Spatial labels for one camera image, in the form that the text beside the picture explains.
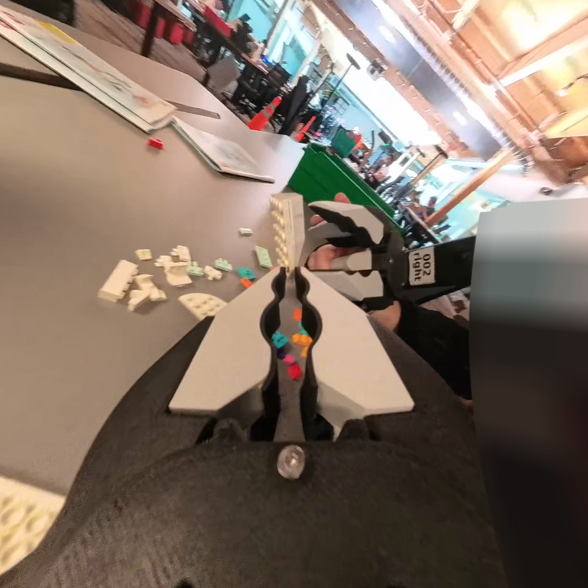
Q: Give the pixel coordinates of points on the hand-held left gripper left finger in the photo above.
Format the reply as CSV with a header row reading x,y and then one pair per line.
x,y
225,363

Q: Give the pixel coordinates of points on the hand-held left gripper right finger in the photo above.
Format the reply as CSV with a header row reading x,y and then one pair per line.
x,y
358,363

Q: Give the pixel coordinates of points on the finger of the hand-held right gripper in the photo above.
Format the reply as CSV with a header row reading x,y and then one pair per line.
x,y
374,225
358,262

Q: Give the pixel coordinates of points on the white half-round toy plate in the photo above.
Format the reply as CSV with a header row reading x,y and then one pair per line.
x,y
280,229
202,305

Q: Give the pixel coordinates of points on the person's right forearm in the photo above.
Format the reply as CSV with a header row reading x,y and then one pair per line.
x,y
432,349

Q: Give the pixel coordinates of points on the person's right hand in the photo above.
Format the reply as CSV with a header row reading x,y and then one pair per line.
x,y
324,259

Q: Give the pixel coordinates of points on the teal toy brick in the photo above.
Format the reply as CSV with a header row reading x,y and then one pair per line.
x,y
280,340

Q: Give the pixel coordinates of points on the orange toy arch brick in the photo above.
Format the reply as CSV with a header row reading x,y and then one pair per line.
x,y
302,339

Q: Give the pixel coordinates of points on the green plastic bin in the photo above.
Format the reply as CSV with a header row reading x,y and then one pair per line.
x,y
330,179
342,142

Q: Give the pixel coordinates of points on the pink toy tile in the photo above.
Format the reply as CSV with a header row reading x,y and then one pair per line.
x,y
289,359

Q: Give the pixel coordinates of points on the teal square toy tile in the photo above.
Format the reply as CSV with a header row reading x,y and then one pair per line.
x,y
246,273

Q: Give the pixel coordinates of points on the mint wide toy plate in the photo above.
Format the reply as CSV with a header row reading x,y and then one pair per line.
x,y
263,257

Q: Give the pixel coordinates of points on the orange traffic cone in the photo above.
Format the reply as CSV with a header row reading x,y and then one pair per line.
x,y
304,131
262,119

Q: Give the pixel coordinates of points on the cluster of small white bricks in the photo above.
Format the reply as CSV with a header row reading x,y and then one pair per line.
x,y
119,280

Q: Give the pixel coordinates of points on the toy instruction booklet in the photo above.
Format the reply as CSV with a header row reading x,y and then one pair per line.
x,y
82,59
225,154

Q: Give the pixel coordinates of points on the white wedge toy plate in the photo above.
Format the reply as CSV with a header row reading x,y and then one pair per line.
x,y
23,523

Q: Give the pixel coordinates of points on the mint toy bracket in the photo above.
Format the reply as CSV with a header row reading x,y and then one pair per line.
x,y
195,269
223,264

